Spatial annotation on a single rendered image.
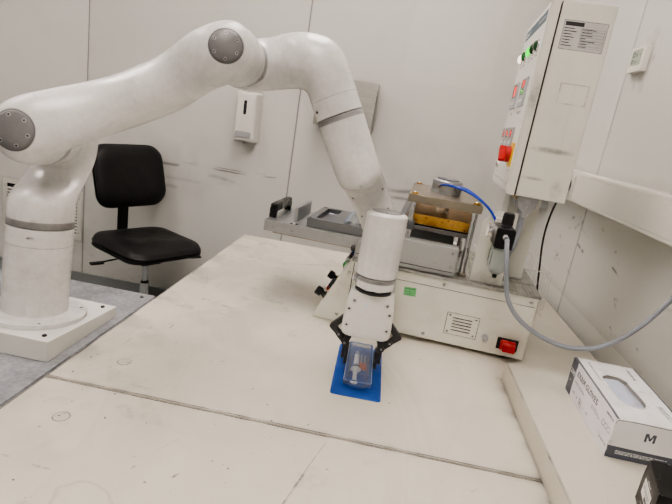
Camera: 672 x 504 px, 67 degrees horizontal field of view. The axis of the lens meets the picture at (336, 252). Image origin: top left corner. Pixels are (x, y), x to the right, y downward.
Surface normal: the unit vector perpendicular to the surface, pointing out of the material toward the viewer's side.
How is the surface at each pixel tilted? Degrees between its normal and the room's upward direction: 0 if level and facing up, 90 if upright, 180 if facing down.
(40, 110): 68
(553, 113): 90
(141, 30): 90
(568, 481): 0
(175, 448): 0
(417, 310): 90
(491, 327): 90
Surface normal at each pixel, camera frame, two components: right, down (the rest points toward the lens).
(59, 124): 0.50, 0.11
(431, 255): -0.20, 0.22
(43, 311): 0.70, 0.26
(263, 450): 0.15, -0.95
